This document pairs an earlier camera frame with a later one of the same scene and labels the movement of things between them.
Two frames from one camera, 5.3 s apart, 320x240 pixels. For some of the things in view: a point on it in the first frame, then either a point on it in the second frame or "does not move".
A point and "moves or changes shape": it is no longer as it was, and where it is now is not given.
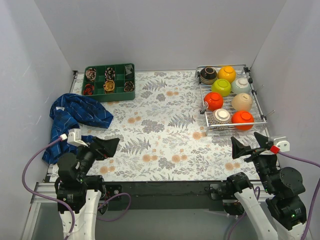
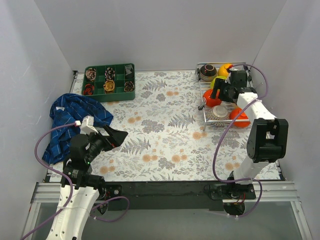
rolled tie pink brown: (90, 73) does not move
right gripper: (255, 153) to (222, 88)
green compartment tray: (110, 82) does not move
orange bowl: (214, 100) moves or changes shape
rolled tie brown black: (129, 86) does not move
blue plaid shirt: (68, 111) does not move
